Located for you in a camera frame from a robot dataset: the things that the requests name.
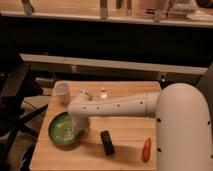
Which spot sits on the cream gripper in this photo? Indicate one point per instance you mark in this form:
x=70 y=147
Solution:
x=80 y=124

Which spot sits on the green ceramic bowl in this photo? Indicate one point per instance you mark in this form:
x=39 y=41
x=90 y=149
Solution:
x=60 y=131

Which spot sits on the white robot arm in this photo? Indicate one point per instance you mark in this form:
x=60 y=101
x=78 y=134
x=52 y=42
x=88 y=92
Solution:
x=183 y=125

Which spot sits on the white paper cup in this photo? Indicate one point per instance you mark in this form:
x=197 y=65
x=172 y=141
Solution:
x=62 y=90

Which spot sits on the white tube bottle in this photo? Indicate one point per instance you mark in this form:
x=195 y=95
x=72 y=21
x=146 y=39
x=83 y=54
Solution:
x=103 y=94

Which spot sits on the black remote control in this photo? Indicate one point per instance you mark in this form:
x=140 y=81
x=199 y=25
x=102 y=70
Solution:
x=107 y=143

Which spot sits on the black office chair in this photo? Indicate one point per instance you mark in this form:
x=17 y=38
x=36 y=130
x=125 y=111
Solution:
x=16 y=83

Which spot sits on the orange carrot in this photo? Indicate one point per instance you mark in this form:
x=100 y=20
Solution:
x=146 y=152

